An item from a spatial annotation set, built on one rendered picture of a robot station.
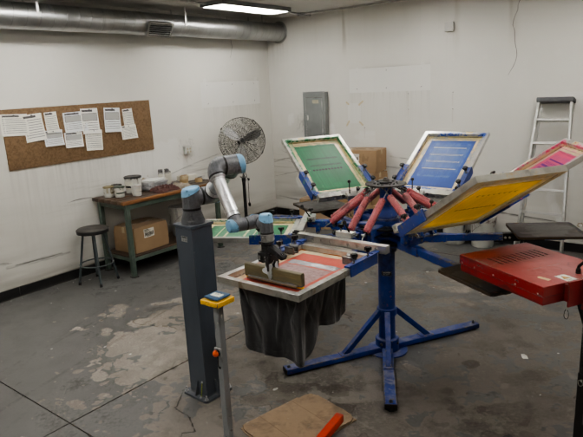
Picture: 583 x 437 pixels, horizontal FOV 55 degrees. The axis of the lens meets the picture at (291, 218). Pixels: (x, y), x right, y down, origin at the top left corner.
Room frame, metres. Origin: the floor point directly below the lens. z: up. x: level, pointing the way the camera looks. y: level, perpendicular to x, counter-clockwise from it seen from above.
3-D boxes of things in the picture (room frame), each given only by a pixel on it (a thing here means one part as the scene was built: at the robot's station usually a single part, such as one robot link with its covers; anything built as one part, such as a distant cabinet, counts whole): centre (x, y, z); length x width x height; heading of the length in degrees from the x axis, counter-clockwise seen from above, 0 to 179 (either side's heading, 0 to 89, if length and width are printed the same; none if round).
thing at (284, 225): (4.11, 0.20, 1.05); 1.08 x 0.61 x 0.23; 81
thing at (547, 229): (3.87, -1.35, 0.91); 1.34 x 0.40 x 0.08; 81
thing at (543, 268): (2.65, -1.21, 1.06); 0.61 x 0.46 x 0.12; 21
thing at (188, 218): (3.49, 0.63, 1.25); 0.15 x 0.15 x 0.10
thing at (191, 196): (3.50, 0.63, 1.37); 0.13 x 0.12 x 0.14; 122
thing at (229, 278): (3.15, -0.03, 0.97); 0.79 x 0.58 x 0.04; 141
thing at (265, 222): (2.96, 0.14, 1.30); 0.09 x 0.08 x 0.11; 32
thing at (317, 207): (4.60, -0.45, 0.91); 1.34 x 0.40 x 0.08; 21
